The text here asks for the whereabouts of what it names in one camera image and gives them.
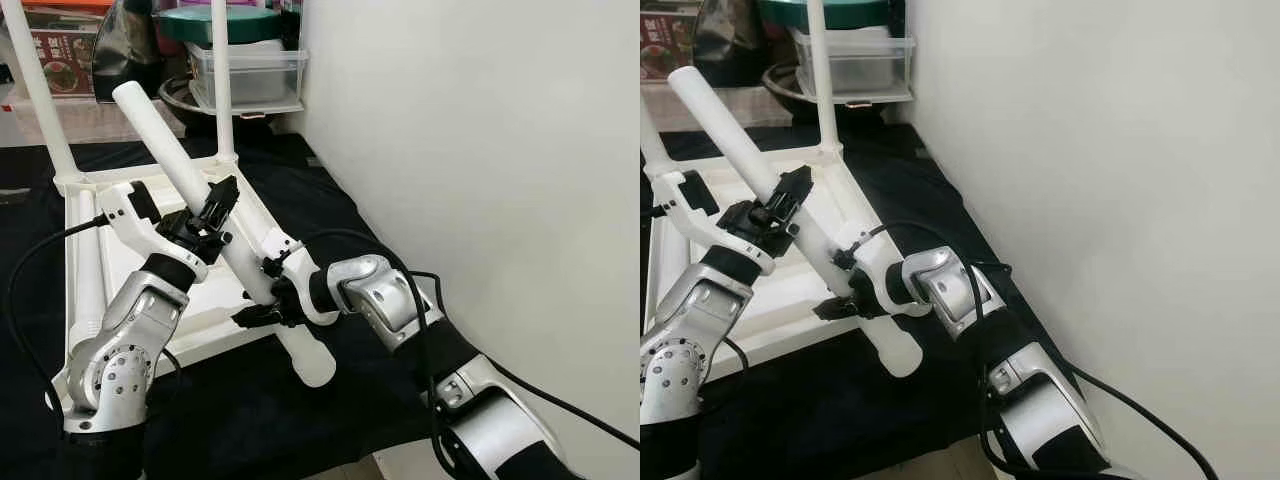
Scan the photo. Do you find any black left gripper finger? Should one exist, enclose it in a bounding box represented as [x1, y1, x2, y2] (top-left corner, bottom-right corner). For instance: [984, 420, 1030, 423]
[198, 175, 241, 229]
[765, 165, 813, 223]

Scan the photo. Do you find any white plastic table top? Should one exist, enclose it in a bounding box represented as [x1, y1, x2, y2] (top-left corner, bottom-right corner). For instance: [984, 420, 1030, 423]
[48, 150, 336, 416]
[640, 148, 901, 371]

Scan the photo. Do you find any black wok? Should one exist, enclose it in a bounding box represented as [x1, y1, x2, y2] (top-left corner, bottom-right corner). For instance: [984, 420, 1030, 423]
[762, 65, 906, 126]
[158, 75, 301, 131]

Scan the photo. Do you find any black tablecloth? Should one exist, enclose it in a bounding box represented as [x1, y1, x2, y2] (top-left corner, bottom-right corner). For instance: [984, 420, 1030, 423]
[640, 125, 1061, 480]
[0, 135, 471, 480]

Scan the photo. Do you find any beige cloth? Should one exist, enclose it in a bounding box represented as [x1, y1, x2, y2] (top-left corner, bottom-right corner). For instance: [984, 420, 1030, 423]
[640, 80, 801, 131]
[5, 95, 191, 146]

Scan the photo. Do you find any clear plastic container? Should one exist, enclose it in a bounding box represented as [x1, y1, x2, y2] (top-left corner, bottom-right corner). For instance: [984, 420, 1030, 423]
[790, 25, 916, 101]
[185, 40, 309, 113]

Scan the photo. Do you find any glossy black bag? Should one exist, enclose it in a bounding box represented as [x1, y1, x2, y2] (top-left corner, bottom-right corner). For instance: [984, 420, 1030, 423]
[92, 0, 166, 101]
[692, 0, 771, 89]

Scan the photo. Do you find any green pot lid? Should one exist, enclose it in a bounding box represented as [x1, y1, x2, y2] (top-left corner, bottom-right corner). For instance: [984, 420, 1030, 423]
[155, 5, 286, 46]
[758, 0, 893, 29]

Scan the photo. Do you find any clear box with orange lid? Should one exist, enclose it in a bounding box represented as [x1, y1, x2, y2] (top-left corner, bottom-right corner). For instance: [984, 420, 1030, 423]
[25, 5, 101, 99]
[640, 10, 701, 86]

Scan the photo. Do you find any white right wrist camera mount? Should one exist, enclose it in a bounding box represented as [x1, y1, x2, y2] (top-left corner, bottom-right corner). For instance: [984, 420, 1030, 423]
[835, 222, 936, 319]
[258, 225, 341, 329]

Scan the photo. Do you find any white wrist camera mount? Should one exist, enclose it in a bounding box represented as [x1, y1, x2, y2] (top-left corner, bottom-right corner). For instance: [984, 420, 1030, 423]
[258, 225, 341, 329]
[835, 222, 936, 319]
[98, 180, 211, 283]
[648, 170, 776, 276]

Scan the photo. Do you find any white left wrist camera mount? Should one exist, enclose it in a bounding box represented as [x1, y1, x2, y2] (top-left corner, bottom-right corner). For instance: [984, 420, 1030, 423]
[648, 170, 776, 276]
[98, 180, 211, 283]

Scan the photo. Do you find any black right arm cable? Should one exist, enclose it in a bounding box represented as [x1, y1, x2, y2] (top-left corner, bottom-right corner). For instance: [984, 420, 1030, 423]
[845, 218, 1221, 480]
[265, 228, 641, 480]

